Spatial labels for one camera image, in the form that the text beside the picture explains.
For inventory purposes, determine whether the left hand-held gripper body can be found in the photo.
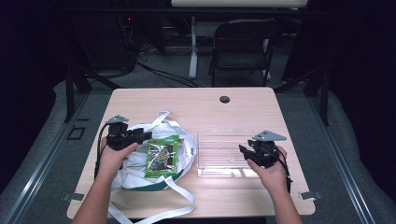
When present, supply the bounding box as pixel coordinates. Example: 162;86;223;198
105;114;138;151

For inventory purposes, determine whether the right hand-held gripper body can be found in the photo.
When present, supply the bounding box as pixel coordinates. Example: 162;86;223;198
247;130;288;170

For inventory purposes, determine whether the person's left hand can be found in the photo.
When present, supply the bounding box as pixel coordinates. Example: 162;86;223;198
97;138;139;182

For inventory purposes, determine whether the person's right hand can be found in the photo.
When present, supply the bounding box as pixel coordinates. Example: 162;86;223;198
247;145;290;196

